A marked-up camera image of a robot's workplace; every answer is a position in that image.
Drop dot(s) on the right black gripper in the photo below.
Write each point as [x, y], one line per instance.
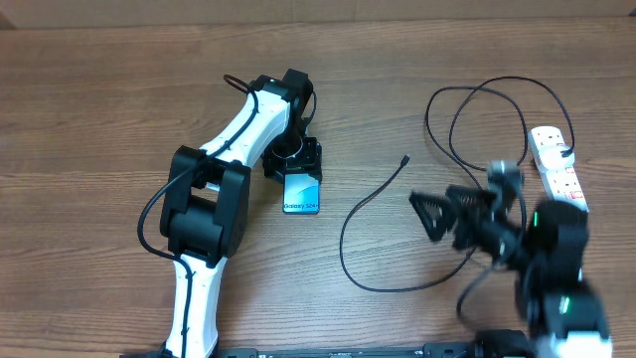
[465, 214]

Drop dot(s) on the blue Galaxy smartphone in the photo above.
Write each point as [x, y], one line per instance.
[301, 194]

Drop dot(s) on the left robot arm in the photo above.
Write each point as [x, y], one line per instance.
[205, 200]

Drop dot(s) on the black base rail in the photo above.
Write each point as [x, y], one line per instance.
[348, 353]

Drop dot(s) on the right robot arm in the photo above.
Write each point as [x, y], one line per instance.
[565, 316]

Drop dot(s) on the white power strip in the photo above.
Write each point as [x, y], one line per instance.
[557, 172]

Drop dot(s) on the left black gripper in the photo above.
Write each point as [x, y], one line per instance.
[308, 160]

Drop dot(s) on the white USB charger plug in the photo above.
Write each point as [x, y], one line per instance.
[553, 158]

